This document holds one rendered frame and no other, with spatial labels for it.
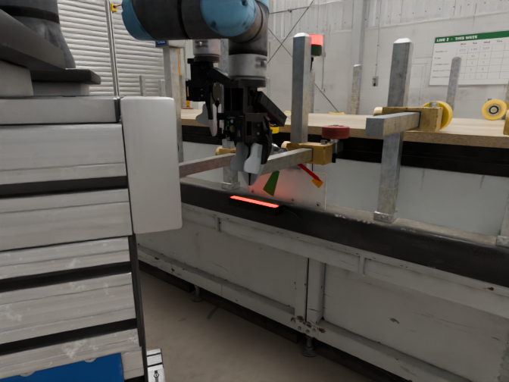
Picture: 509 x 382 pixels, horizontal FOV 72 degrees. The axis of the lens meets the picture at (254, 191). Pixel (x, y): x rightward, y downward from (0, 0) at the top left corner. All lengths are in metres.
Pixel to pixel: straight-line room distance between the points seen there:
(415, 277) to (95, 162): 0.84
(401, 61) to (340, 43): 8.29
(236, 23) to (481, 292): 0.76
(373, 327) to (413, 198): 0.49
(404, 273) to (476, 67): 7.30
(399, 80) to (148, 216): 0.70
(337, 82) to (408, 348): 8.10
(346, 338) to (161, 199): 1.20
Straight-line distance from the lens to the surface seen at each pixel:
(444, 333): 1.29
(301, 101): 0.95
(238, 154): 0.72
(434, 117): 0.83
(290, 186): 0.98
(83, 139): 0.24
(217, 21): 0.58
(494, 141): 1.04
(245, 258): 1.53
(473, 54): 8.15
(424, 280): 0.96
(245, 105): 0.68
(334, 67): 9.14
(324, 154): 0.92
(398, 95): 0.85
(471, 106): 8.13
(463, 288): 0.95
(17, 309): 0.28
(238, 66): 0.68
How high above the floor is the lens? 1.00
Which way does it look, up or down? 15 degrees down
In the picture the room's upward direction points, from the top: straight up
